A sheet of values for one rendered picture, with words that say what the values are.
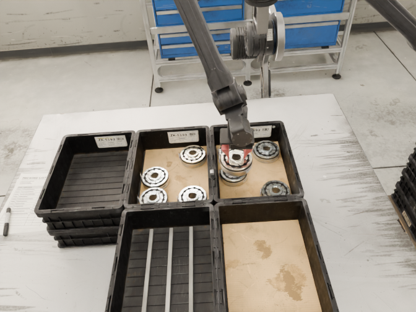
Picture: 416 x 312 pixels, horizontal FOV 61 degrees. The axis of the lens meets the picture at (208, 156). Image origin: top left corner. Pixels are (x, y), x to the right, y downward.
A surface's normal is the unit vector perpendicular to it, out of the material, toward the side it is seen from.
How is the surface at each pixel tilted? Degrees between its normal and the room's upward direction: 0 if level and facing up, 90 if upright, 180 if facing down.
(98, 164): 0
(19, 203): 0
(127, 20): 90
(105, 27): 90
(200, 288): 0
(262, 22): 90
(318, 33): 90
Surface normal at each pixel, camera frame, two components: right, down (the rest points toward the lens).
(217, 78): -0.08, 0.47
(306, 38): 0.04, 0.69
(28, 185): -0.06, -0.72
